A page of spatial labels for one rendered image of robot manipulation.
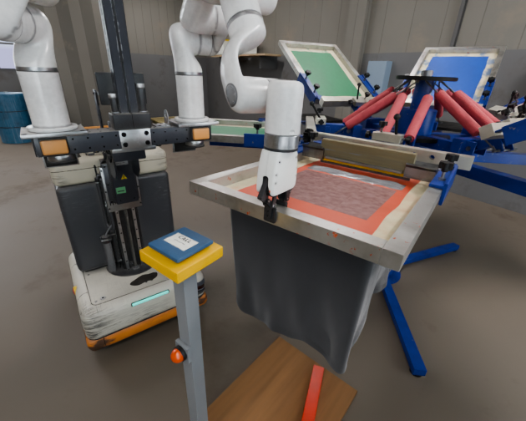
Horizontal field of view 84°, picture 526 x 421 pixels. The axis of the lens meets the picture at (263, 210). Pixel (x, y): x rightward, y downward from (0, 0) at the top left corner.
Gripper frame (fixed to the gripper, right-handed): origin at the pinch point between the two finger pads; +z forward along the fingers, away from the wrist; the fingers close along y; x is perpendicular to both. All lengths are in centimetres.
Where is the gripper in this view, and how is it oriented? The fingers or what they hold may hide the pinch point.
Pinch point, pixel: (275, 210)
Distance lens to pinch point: 69.8
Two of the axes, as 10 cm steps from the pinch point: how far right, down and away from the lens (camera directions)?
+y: -6.0, 3.0, -7.4
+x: 8.0, 2.9, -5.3
